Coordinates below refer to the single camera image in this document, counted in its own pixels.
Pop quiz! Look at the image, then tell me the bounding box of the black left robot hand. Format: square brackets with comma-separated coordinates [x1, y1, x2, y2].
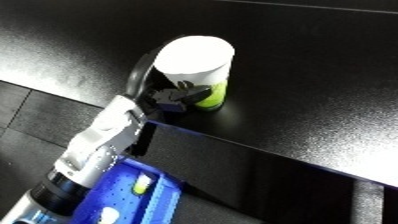
[124, 34, 215, 116]

